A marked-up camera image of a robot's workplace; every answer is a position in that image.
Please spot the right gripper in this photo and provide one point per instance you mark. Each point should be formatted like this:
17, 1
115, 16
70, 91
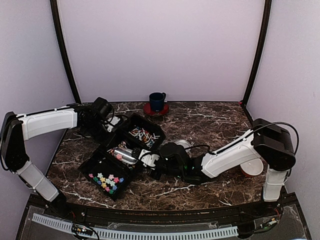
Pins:
155, 176

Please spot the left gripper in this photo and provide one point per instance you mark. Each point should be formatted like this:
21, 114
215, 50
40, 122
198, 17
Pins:
107, 142

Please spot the metal scoop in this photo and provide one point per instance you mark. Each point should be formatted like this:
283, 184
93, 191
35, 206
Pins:
124, 155

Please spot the clear plastic cup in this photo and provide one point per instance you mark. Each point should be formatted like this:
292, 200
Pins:
186, 145

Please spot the black three-compartment candy bin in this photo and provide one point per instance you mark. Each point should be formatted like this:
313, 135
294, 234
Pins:
115, 163

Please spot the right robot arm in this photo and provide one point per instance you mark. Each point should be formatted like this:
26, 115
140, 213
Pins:
268, 141

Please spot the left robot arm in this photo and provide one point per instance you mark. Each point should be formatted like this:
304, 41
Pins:
43, 129

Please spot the dark blue mug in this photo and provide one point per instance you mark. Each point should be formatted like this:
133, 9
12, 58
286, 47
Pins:
157, 101

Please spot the orange white bowl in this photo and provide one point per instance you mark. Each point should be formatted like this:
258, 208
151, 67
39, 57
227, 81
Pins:
252, 168

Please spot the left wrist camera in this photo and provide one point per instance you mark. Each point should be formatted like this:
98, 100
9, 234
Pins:
113, 123

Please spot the white slotted cable duct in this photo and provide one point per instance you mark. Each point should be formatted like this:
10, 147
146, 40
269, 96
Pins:
124, 231

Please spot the black front rail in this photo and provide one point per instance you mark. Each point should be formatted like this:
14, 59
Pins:
237, 214

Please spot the left black frame post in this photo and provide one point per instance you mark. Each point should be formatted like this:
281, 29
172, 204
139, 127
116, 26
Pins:
63, 50

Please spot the black frame post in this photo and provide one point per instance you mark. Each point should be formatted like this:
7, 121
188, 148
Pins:
258, 52
63, 50

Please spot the right black frame post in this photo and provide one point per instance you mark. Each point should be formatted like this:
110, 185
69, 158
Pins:
258, 52

